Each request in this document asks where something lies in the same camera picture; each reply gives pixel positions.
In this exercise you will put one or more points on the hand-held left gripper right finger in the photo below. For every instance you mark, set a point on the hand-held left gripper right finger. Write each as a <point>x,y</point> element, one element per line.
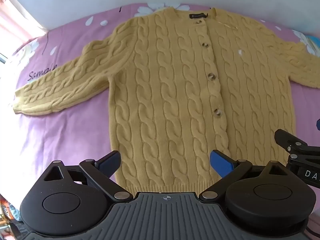
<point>221,163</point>

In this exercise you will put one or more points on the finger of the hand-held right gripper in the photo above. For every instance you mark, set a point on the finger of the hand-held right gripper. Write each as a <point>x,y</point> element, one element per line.
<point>291,140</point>

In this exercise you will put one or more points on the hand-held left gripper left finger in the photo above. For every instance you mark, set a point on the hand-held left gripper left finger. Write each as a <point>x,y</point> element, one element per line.
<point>110,161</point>

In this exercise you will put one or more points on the pink floral bed sheet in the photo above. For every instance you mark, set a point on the pink floral bed sheet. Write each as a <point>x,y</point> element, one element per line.
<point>62,135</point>

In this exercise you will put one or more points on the blue floral cloth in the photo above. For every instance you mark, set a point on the blue floral cloth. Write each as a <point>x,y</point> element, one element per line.
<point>313,43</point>

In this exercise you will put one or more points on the pale pink curtain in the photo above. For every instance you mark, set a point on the pale pink curtain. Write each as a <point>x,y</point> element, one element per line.
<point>17,20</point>

